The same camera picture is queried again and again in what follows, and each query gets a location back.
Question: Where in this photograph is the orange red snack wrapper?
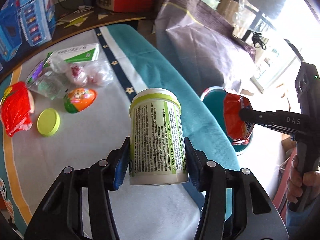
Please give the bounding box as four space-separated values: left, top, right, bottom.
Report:
223 93 254 145

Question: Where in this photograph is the white jar green label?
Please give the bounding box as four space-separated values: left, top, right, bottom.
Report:
129 88 188 185

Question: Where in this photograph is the lime green round lid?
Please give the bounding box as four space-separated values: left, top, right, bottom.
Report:
37 108 61 137

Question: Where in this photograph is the red yellow snack bag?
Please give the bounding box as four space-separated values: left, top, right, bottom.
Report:
1 81 35 137

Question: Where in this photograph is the orange green toy egg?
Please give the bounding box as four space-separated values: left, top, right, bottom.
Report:
63 88 97 114

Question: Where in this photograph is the clear plastic bag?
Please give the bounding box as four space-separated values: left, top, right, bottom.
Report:
48 57 113 87

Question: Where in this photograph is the white green medicine box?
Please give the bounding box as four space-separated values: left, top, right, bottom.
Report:
44 43 100 67

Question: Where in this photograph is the clear purple plastic packet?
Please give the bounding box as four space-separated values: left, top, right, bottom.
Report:
25 60 71 100

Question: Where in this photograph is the blue sleeve forearm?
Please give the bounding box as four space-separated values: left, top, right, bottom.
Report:
286 200 319 239

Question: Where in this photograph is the teal round trash bin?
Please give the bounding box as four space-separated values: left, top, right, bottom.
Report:
199 86 253 153

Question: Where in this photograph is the person right hand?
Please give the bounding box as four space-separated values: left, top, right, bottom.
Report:
285 155 320 204

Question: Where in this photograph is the grey teal striped tablecloth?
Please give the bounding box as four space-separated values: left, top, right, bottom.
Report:
1 24 239 239

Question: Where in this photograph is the blue toy packaging box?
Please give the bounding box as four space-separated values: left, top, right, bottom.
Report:
1 0 56 62

